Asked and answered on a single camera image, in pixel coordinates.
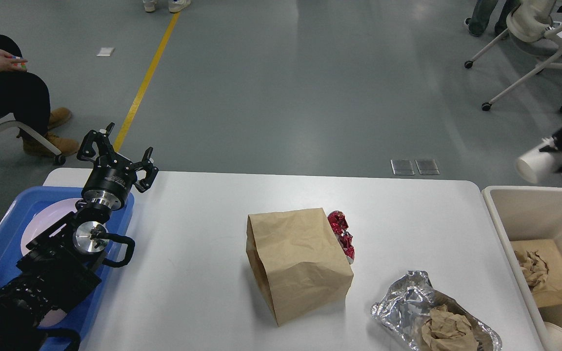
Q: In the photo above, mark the blue plastic tray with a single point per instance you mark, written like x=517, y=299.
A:
x=24, y=208

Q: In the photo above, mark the beige plastic bin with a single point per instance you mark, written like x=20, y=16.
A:
x=527, y=213

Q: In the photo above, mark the brown paper ball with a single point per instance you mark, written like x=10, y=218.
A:
x=534, y=269

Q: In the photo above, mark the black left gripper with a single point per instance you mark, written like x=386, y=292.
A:
x=107, y=184

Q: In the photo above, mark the brown paper bag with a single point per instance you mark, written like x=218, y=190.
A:
x=297, y=261
x=551, y=294

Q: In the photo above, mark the seated person in black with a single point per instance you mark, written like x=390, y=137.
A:
x=26, y=96

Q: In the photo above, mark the paper scrap on floor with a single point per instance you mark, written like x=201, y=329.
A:
x=105, y=52

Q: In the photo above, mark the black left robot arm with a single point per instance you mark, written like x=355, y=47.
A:
x=59, y=271

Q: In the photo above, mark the crumpled brown paper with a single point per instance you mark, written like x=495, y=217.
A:
x=446, y=331

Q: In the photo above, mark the white office chair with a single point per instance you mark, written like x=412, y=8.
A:
x=531, y=28

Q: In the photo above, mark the red foil wrapper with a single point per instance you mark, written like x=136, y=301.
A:
x=340, y=227

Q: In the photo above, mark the rubiks cube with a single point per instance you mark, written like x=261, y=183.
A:
x=19, y=63

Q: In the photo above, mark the pink plate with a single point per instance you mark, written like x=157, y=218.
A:
x=44, y=219

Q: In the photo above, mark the brown paper bag on table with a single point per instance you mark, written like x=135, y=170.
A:
x=297, y=261

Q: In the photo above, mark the white paper cup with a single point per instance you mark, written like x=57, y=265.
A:
x=539, y=162
x=554, y=335

